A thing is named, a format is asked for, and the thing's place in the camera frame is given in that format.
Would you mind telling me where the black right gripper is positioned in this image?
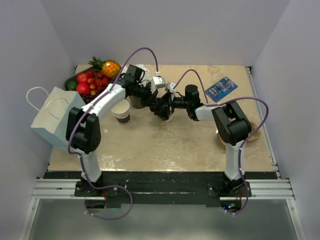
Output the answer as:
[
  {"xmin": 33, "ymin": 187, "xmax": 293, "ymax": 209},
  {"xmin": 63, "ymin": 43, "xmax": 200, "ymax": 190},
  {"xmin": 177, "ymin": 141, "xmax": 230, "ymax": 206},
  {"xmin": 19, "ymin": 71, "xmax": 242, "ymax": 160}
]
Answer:
[{"xmin": 154, "ymin": 92, "xmax": 190, "ymax": 119}]

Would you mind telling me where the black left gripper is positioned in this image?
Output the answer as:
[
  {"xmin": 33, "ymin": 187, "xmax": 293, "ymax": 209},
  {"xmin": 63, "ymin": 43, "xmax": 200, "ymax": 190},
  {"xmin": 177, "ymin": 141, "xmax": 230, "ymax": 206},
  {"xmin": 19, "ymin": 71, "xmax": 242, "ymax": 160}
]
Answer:
[{"xmin": 133, "ymin": 82, "xmax": 159, "ymax": 108}]

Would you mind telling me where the light blue paper bag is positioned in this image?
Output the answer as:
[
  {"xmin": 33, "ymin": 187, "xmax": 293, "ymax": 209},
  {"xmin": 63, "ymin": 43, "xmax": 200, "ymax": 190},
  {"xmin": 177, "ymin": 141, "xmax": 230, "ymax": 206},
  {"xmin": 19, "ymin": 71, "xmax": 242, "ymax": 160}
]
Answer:
[{"xmin": 26, "ymin": 86, "xmax": 85, "ymax": 152}]

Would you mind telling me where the white paper coffee cup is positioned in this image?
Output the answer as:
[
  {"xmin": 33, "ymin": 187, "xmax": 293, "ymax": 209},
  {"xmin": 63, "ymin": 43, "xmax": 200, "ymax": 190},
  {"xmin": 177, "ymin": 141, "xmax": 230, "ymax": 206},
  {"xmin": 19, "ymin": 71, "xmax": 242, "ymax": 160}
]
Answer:
[{"xmin": 163, "ymin": 112, "xmax": 173, "ymax": 123}]

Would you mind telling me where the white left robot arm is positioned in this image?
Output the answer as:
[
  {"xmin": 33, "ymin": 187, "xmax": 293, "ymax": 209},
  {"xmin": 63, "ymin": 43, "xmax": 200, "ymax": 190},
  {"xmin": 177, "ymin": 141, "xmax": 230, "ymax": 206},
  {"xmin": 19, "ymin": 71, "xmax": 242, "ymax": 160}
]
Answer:
[{"xmin": 66, "ymin": 65, "xmax": 166, "ymax": 196}]

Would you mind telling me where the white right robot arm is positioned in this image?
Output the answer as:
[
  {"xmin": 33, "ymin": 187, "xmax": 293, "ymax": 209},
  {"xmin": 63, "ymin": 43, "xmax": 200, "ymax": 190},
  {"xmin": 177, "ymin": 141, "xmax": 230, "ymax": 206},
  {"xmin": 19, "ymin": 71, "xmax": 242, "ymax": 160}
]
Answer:
[{"xmin": 154, "ymin": 82, "xmax": 252, "ymax": 197}]

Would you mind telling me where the metal straw holder tin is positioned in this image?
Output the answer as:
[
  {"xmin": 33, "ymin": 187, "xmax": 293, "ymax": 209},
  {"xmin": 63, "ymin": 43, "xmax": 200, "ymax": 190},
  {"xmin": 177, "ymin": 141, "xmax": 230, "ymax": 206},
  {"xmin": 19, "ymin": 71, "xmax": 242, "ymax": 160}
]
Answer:
[{"xmin": 129, "ymin": 96, "xmax": 145, "ymax": 109}]

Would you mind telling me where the stack of paper cups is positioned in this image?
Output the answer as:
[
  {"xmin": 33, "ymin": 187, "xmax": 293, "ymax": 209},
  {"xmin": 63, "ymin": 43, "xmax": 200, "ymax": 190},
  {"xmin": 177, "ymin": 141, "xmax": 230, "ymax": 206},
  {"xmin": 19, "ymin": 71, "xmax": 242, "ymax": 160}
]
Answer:
[{"xmin": 111, "ymin": 100, "xmax": 131, "ymax": 125}]

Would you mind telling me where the blue card package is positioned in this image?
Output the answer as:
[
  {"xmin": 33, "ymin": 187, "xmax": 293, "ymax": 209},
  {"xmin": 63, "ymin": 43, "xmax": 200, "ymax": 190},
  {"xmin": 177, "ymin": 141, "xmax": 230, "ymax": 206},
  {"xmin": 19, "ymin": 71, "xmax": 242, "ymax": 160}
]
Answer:
[{"xmin": 204, "ymin": 76, "xmax": 238, "ymax": 103}]

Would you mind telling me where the pineapple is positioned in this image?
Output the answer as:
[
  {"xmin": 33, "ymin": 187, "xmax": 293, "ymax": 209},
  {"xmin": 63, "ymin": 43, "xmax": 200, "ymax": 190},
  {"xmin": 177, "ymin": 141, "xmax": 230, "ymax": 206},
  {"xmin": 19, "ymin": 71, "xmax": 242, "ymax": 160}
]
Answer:
[{"xmin": 88, "ymin": 56, "xmax": 121, "ymax": 79}]

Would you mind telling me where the dark purple grape bunch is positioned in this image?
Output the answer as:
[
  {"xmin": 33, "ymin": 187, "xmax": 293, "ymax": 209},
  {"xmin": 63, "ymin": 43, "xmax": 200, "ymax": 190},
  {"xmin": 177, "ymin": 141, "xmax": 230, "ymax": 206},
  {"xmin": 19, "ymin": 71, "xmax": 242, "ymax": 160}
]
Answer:
[{"xmin": 80, "ymin": 77, "xmax": 112, "ymax": 104}]

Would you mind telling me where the red apple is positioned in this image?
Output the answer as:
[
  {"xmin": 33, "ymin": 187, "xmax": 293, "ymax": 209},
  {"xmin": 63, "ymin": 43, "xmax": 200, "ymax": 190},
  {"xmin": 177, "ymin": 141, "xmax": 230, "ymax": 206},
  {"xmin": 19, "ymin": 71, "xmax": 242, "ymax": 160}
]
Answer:
[
  {"xmin": 76, "ymin": 82, "xmax": 91, "ymax": 95},
  {"xmin": 76, "ymin": 72, "xmax": 88, "ymax": 84}
]

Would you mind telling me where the grey fruit tray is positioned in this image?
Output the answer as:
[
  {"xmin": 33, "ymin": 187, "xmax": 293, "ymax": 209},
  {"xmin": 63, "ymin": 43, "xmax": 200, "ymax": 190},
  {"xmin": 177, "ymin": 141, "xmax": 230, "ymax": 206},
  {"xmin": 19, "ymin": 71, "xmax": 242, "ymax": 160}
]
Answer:
[{"xmin": 62, "ymin": 65, "xmax": 121, "ymax": 106}]

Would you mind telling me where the green lime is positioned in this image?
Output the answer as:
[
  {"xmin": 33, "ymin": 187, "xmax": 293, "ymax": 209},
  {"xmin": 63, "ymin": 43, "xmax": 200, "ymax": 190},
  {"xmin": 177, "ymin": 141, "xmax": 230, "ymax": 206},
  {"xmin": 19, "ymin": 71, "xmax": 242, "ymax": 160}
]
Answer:
[{"xmin": 66, "ymin": 81, "xmax": 78, "ymax": 91}]

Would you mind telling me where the cardboard cup carrier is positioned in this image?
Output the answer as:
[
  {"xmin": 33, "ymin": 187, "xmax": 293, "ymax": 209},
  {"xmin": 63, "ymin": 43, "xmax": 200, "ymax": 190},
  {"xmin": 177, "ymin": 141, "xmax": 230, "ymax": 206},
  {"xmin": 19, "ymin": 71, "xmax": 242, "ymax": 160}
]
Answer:
[{"xmin": 216, "ymin": 121, "xmax": 262, "ymax": 150}]

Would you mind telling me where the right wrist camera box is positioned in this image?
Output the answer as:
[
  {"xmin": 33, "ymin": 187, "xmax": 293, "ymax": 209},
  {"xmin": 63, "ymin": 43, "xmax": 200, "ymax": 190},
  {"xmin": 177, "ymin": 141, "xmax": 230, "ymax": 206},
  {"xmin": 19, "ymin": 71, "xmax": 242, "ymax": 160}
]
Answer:
[{"xmin": 165, "ymin": 82, "xmax": 176, "ymax": 94}]

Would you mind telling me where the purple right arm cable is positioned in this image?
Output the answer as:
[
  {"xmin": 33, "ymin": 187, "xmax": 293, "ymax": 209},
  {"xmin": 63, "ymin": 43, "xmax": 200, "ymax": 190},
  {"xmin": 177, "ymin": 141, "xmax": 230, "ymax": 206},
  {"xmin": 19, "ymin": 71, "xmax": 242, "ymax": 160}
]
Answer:
[{"xmin": 172, "ymin": 69, "xmax": 270, "ymax": 215}]

